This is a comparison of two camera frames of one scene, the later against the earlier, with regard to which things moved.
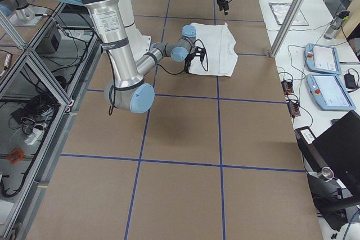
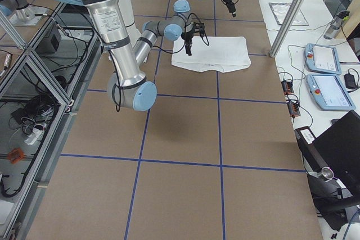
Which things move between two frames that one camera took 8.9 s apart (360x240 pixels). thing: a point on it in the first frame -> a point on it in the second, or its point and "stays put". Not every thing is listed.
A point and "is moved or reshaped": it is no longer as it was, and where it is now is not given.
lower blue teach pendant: [328, 93] stays put
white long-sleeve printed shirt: [219, 43] is moved or reshaped
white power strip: [36, 136] stays put
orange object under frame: [15, 155] stays put
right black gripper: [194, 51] -> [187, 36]
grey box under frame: [52, 42] stays put
